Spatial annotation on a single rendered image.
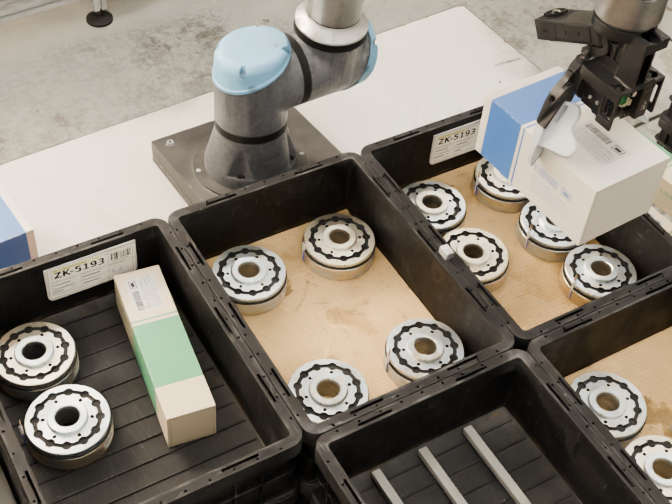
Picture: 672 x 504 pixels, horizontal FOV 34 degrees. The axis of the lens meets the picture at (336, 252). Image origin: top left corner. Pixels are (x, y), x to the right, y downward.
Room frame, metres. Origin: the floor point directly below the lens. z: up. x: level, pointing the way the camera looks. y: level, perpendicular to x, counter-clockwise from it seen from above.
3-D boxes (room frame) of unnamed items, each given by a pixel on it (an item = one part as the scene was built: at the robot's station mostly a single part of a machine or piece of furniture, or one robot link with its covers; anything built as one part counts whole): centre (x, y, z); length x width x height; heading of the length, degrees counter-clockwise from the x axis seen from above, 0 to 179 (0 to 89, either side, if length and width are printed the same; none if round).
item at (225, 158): (1.34, 0.15, 0.80); 0.15 x 0.15 x 0.10
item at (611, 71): (1.02, -0.29, 1.25); 0.09 x 0.08 x 0.12; 38
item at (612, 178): (1.04, -0.27, 1.09); 0.20 x 0.12 x 0.09; 38
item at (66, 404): (0.73, 0.30, 0.86); 0.05 x 0.05 x 0.01
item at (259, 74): (1.35, 0.15, 0.91); 0.13 x 0.12 x 0.14; 128
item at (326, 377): (0.81, -0.01, 0.86); 0.05 x 0.05 x 0.01
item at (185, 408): (0.85, 0.21, 0.86); 0.24 x 0.06 x 0.06; 27
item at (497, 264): (1.07, -0.19, 0.86); 0.10 x 0.10 x 0.01
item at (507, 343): (0.94, 0.00, 0.92); 0.40 x 0.30 x 0.02; 34
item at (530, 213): (1.15, -0.31, 0.86); 0.10 x 0.10 x 0.01
